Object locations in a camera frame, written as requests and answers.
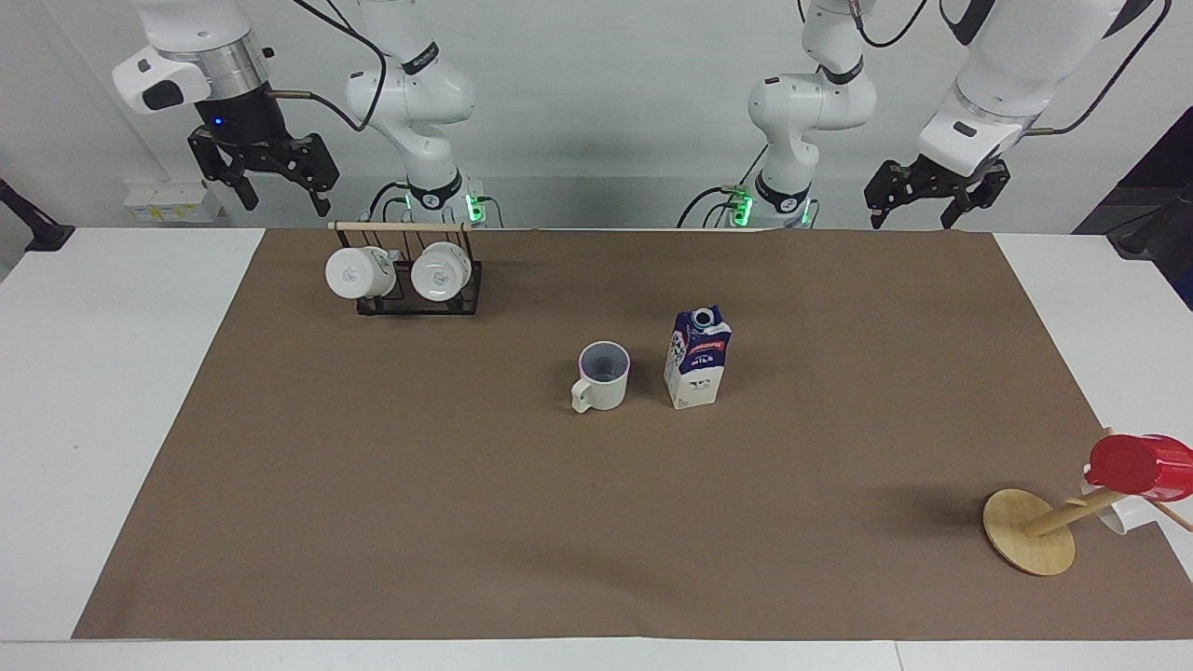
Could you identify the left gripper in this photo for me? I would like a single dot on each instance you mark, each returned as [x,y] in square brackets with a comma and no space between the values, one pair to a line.
[960,179]

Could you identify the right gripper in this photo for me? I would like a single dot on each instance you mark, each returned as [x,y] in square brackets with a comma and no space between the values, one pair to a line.
[244,116]

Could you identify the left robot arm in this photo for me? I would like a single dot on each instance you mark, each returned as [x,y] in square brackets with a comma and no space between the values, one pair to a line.
[1007,65]

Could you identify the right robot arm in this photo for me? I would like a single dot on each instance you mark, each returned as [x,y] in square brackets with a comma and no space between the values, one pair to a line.
[419,89]

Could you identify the white cup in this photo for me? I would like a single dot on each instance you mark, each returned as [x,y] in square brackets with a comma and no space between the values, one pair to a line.
[359,272]
[1118,514]
[440,272]

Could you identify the blue and white milk carton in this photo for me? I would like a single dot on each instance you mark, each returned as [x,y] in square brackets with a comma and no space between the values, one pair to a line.
[697,368]

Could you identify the red cup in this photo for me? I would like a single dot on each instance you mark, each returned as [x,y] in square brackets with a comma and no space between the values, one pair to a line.
[1142,466]

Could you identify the wooden cup tree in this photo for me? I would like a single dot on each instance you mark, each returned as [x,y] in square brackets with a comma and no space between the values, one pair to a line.
[1025,531]

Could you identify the black stand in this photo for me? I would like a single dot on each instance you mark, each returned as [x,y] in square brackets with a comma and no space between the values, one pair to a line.
[42,233]
[1156,205]

